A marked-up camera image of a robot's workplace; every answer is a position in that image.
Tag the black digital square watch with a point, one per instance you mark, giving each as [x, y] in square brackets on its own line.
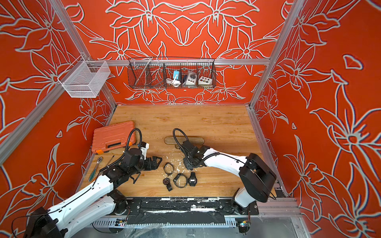
[192, 180]

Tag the black watch dark red dial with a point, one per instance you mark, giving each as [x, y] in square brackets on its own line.
[167, 183]

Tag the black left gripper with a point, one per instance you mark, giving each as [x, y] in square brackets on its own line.
[155, 165]

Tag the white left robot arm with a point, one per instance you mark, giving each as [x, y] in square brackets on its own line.
[101, 197]

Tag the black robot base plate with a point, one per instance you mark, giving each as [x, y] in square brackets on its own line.
[183, 211]

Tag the white box with dots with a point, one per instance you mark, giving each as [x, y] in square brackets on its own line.
[204, 81]

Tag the black slim round watch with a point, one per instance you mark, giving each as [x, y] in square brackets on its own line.
[168, 169]

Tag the green handled ratchet wrench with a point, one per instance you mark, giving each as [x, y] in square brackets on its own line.
[93, 173]

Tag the orange plastic tool case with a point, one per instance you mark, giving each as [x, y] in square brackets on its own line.
[111, 137]

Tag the blue white small box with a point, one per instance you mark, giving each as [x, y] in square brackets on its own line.
[176, 75]

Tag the white grey round device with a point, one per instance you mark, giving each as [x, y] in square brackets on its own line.
[191, 79]

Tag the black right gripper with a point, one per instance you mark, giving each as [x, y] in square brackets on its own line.
[186, 163]

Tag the white mesh wall basket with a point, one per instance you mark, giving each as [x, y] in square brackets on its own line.
[84, 81]

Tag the dark wooden watch stand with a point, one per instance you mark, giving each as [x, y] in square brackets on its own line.
[195, 140]

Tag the black chunky sport watch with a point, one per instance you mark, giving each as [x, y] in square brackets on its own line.
[180, 180]

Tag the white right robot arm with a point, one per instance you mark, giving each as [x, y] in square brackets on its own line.
[257, 177]

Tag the small circuit board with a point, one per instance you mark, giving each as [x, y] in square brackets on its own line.
[244, 226]
[121, 222]

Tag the small circuit board left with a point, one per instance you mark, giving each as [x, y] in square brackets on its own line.
[121, 222]

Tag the black wire wall basket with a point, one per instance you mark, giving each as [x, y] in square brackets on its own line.
[157, 72]

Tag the small circuit board right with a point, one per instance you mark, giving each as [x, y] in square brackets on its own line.
[244, 226]

